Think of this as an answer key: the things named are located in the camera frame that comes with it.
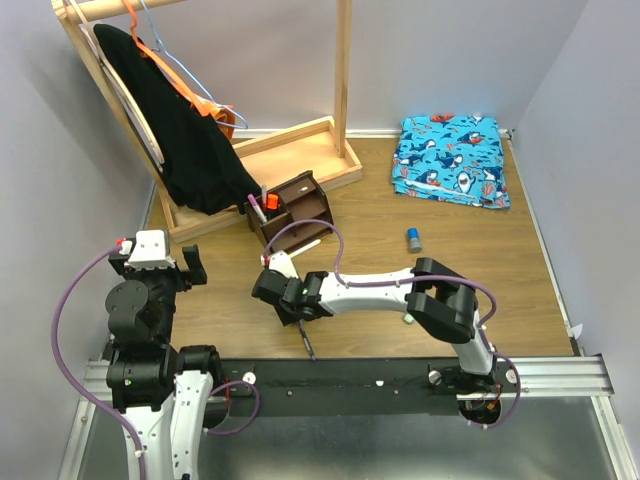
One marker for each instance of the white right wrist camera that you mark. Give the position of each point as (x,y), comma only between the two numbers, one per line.
(280,262)

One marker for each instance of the orange black highlighter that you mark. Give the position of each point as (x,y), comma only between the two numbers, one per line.
(272,206)

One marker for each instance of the purple capped white marker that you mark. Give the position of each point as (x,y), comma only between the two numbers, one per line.
(257,209)

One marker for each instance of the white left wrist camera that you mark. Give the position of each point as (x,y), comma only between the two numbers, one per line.
(150,249)

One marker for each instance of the blue and grey glue stick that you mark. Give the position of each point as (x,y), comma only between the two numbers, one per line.
(414,241)

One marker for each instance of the wooden clothes rack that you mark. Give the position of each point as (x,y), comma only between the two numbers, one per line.
(319,145)

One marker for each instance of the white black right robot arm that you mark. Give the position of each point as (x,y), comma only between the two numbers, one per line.
(442,302)

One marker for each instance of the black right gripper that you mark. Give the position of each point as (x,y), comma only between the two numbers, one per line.
(285,318)

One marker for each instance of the orange hanger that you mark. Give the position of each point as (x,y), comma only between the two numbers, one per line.
(222,114)

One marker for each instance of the black garment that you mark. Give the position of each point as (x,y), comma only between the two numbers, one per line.
(201,169)

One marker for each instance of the blue wire hanger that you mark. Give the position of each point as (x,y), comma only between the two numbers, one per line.
(241,122)

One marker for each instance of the purple clear gel pen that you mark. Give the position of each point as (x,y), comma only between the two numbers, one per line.
(306,341)

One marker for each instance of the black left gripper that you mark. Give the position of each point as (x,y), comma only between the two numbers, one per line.
(194,273)

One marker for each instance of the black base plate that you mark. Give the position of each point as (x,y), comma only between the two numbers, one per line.
(352,386)

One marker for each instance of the blue shark print cloth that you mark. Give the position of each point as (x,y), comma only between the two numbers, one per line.
(451,158)

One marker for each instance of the dark brown wooden desk organizer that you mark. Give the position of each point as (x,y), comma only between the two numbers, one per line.
(301,201)

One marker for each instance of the yellow capped white marker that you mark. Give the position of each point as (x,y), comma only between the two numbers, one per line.
(304,248)

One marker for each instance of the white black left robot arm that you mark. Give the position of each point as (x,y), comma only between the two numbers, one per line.
(160,391)

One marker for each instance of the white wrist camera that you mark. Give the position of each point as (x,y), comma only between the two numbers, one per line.
(280,262)
(150,249)

